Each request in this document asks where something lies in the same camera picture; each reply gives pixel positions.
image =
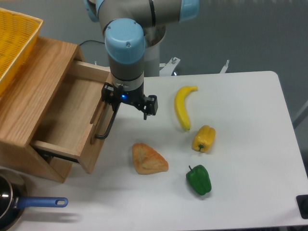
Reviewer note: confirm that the yellow banana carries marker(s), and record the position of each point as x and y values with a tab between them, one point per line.
179	106

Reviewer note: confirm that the wooden drawer cabinet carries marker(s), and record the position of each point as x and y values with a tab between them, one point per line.
25	102

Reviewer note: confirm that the white metal table bracket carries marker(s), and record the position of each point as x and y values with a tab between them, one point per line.
225	67

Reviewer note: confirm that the triangular bread pastry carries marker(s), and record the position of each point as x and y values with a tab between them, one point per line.
147	160

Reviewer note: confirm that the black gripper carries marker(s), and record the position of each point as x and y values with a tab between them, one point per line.
113	96

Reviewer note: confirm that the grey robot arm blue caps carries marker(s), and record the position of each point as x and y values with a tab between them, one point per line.
147	13

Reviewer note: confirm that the blue handled frying pan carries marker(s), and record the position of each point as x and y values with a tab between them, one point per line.
14	199

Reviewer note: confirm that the green bell pepper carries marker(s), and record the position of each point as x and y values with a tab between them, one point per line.
199	180

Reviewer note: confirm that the yellow bell pepper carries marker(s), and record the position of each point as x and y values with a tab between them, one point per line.
204	139

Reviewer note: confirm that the yellow plastic basket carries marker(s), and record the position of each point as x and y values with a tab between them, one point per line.
18	35

